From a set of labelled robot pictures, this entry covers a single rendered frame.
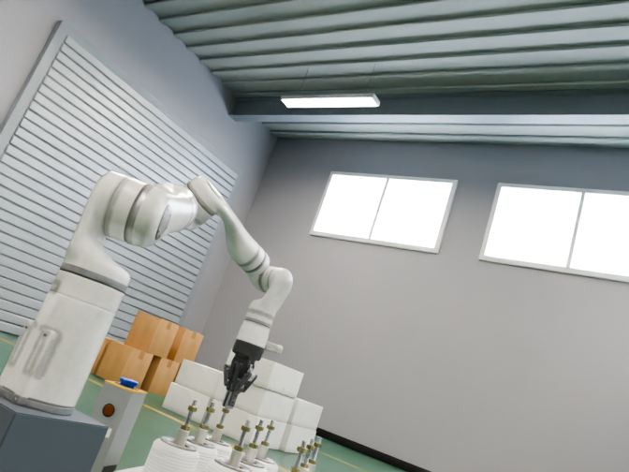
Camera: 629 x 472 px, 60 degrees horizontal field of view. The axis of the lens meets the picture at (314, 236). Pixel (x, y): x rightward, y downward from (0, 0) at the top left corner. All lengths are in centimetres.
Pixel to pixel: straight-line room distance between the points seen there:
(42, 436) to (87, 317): 15
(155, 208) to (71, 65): 573
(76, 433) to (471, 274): 599
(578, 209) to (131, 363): 481
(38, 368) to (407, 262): 625
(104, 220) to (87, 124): 574
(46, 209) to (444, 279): 445
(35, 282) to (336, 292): 349
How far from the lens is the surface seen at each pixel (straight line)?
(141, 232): 79
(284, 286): 138
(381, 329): 670
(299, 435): 417
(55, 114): 636
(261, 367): 374
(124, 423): 126
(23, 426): 75
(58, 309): 79
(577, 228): 651
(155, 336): 483
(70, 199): 645
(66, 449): 80
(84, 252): 79
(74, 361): 79
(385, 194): 735
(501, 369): 620
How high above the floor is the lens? 43
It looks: 15 degrees up
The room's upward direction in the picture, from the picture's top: 19 degrees clockwise
